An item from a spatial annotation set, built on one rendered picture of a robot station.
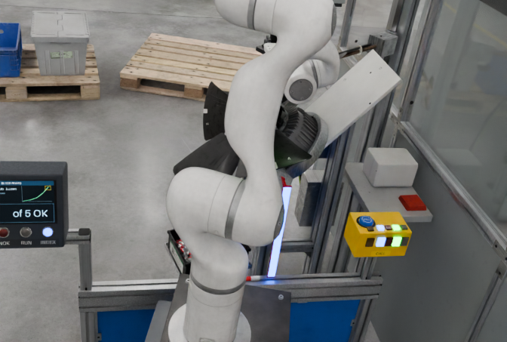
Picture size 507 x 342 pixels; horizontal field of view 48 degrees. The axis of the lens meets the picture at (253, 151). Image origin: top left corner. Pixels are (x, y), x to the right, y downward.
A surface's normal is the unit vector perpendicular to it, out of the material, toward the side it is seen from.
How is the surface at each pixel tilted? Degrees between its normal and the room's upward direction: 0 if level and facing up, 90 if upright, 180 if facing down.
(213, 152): 52
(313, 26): 69
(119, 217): 0
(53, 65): 96
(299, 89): 91
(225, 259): 31
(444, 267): 90
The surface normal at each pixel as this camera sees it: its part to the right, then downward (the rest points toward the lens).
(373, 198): 0.12, -0.85
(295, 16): -0.27, 0.18
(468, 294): -0.98, -0.01
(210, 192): -0.06, -0.40
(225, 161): -0.16, -0.21
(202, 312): -0.44, 0.42
